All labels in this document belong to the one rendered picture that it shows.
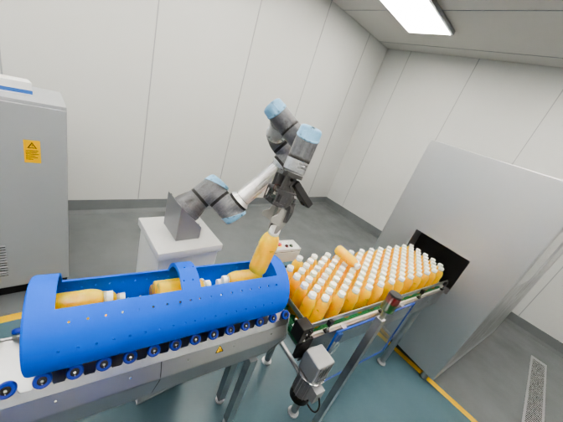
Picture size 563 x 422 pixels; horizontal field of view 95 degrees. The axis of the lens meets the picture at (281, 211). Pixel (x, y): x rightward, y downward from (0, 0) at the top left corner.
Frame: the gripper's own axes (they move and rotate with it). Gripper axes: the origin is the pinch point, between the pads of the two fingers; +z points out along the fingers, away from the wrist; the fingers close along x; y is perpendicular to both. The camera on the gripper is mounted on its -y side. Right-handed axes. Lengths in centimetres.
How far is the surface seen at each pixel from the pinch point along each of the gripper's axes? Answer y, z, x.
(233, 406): -39, 122, -19
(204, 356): 2, 64, -7
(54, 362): 51, 51, -2
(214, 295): 8.6, 33.2, -6.3
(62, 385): 47, 66, -6
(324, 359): -53, 58, 10
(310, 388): -52, 76, 11
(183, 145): -35, 17, -301
